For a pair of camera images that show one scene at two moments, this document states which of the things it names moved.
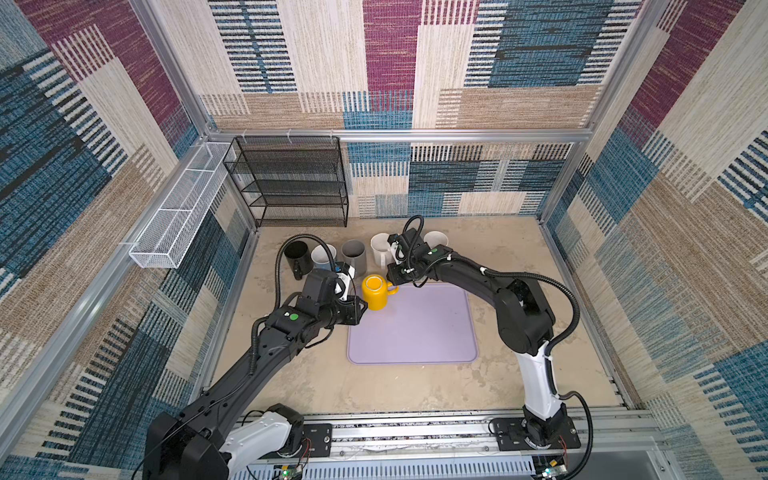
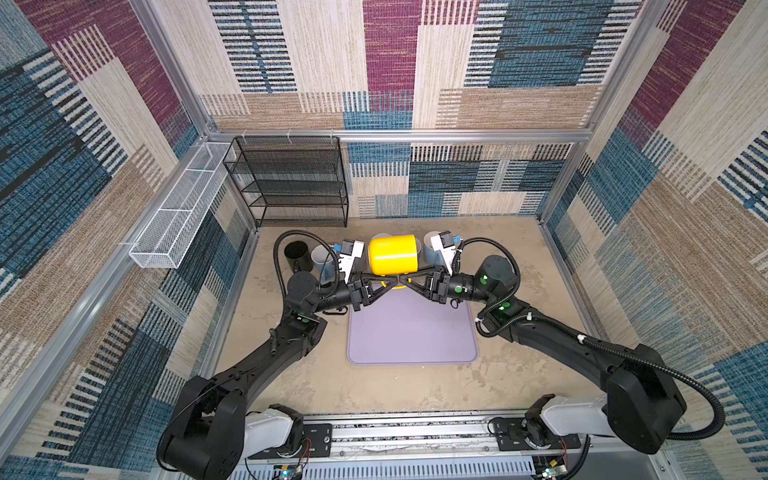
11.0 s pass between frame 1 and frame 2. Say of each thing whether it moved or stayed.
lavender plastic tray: stayed
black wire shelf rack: stayed
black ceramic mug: stayed
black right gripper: moved
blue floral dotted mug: stayed
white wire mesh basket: stayed
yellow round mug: moved
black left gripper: moved
